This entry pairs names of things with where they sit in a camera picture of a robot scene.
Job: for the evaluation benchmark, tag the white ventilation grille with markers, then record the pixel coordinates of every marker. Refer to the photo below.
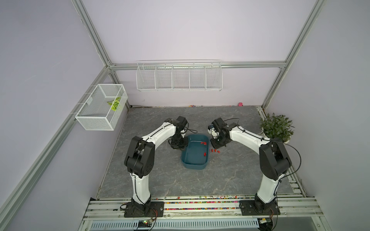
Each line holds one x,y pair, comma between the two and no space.
175,224

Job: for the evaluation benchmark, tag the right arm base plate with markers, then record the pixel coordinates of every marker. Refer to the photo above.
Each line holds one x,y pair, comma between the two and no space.
258,208

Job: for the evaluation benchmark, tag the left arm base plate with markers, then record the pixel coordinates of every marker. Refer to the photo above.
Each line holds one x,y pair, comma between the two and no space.
152,209

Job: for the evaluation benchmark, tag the white wire wall shelf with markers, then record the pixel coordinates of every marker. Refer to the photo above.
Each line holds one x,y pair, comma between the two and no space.
179,75

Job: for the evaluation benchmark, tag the aluminium rail base frame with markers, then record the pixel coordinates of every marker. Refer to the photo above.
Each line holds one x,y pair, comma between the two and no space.
204,207

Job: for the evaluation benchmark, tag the teal plastic storage box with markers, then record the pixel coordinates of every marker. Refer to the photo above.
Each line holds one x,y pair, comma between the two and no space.
192,156

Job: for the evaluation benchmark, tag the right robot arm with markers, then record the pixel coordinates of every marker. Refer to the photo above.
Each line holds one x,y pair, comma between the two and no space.
274,160

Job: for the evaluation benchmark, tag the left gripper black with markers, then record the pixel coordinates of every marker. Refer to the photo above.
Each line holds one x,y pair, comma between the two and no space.
181,147

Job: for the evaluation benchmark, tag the green item in basket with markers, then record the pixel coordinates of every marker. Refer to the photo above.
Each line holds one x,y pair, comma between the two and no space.
114,103

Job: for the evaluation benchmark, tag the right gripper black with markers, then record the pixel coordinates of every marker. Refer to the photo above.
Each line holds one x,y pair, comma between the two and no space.
215,145

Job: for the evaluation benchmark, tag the large potted green plant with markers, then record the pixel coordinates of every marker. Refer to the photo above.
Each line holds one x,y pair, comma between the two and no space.
277,126

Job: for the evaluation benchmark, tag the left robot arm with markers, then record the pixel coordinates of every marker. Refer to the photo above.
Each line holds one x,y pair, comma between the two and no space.
140,157

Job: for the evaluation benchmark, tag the white mesh basket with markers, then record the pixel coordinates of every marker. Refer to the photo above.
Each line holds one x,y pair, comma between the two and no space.
95,113

